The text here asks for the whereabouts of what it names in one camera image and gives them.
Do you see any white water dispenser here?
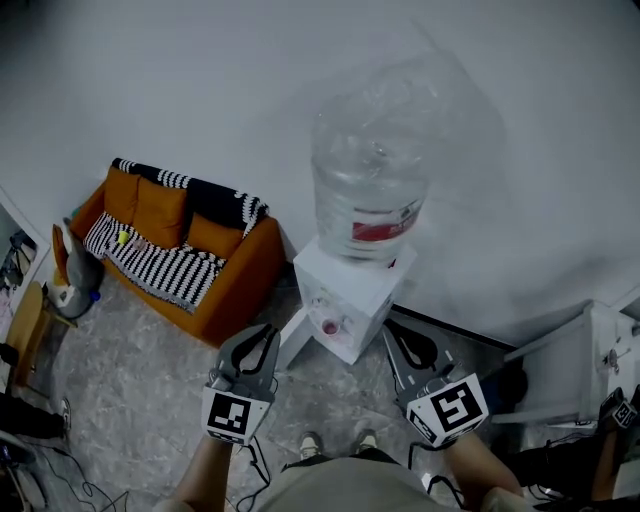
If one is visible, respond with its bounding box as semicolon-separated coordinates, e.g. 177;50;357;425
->
292;234;419;366

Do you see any wooden stool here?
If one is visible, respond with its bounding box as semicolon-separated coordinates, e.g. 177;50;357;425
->
3;281;80;387

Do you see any black patterned throw blanket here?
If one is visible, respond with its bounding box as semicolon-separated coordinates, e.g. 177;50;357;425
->
111;157;272;237

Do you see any black bag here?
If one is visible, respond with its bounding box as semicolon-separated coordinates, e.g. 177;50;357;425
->
503;438;640;502

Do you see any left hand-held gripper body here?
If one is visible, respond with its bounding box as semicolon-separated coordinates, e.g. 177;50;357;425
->
200;368;275;447

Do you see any person's left forearm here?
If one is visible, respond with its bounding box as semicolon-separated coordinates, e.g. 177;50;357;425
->
171;436;237;512

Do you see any orange sofa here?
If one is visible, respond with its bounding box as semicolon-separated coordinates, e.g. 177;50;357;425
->
69;158;287;350

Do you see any orange cushion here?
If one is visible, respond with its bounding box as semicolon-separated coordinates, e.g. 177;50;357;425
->
186;211;247;260
133;176;190;250
51;223;72;287
102;166;142;227

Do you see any grey bag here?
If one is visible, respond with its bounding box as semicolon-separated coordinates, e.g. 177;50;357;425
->
53;218;105;320

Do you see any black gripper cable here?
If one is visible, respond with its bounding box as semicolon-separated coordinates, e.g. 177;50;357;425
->
406;438;465;507
238;433;275;512

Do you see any clear large water bottle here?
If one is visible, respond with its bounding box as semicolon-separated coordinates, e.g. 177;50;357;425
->
309;74;433;265

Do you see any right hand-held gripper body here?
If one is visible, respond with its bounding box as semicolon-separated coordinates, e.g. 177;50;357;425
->
399;368;490;449

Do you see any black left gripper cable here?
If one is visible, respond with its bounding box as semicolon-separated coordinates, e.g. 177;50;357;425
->
238;433;275;512

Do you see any person's beige shirt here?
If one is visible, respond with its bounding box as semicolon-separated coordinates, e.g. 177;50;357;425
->
253;451;544;512

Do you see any person's right forearm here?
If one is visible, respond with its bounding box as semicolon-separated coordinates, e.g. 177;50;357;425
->
446;431;525;512

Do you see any dark round trash bin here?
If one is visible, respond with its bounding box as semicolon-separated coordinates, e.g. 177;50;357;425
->
491;366;530;410

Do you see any person's left shoe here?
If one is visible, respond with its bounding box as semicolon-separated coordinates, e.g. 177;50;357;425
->
298;431;325;460

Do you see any white hinged door panel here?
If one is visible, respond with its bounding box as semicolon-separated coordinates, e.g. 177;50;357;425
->
276;306;315;372

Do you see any another person's forearm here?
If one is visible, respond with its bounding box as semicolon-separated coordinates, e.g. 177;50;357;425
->
588;426;627;502

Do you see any striped black white blanket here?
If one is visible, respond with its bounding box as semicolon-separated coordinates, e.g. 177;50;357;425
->
83;211;230;315

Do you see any person's shoe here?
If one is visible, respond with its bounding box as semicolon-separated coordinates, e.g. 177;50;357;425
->
298;431;325;460
355;428;380;455

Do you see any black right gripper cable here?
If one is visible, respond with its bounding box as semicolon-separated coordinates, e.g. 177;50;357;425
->
406;438;465;507

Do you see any person's right shoe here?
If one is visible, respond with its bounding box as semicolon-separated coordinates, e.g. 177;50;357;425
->
355;428;380;455

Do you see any black floor cable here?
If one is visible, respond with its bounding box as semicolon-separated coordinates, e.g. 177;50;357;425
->
48;443;132;512

